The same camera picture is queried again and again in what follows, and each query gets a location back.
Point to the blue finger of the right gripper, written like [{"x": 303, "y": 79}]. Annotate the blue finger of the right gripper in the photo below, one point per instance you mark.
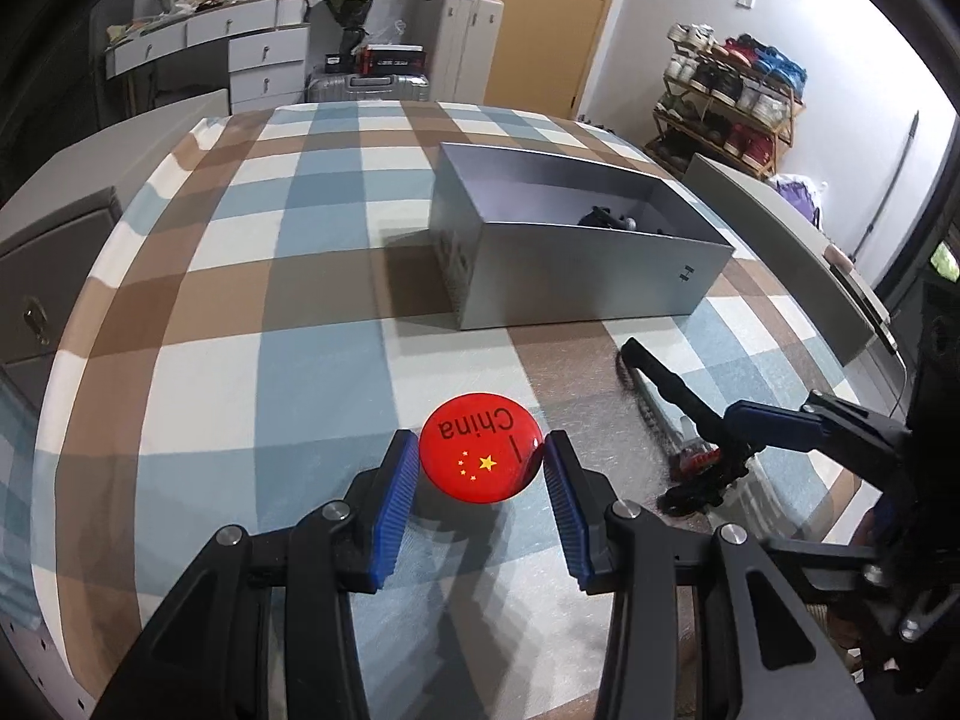
[{"x": 770, "y": 426}]

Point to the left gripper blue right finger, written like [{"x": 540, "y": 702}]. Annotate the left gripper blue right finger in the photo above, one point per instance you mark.
[{"x": 579, "y": 499}]

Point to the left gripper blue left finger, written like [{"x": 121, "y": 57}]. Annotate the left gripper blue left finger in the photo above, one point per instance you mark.
[{"x": 381, "y": 501}]

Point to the red China round badge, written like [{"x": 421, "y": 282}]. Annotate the red China round badge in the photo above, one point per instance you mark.
[{"x": 480, "y": 448}]

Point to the black plastic clip ornament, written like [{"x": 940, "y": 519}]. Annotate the black plastic clip ornament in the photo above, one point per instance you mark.
[{"x": 604, "y": 218}]

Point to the grey bed footboard bench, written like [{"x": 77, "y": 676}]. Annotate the grey bed footboard bench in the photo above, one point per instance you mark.
[{"x": 841, "y": 305}]

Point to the silver grey cardboard box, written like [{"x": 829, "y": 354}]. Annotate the silver grey cardboard box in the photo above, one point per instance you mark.
[{"x": 504, "y": 226}]

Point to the wooden shoe rack with shoes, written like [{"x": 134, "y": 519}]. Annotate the wooden shoe rack with shoes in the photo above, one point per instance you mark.
[{"x": 735, "y": 101}]

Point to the grey bedside cabinet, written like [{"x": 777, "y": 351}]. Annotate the grey bedside cabinet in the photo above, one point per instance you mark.
[{"x": 46, "y": 259}]

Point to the silver ribbed suitcase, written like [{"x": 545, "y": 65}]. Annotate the silver ribbed suitcase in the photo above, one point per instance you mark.
[{"x": 354, "y": 87}]

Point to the black red box on suitcase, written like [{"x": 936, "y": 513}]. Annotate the black red box on suitcase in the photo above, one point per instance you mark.
[{"x": 390, "y": 60}]

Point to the wooden door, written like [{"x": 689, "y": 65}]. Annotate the wooden door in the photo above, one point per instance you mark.
[{"x": 543, "y": 54}]

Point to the white dressing table with drawers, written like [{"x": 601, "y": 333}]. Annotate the white dressing table with drawers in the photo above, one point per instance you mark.
[{"x": 263, "y": 44}]

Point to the white upright suitcase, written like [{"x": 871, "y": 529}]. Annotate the white upright suitcase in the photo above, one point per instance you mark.
[{"x": 459, "y": 37}]

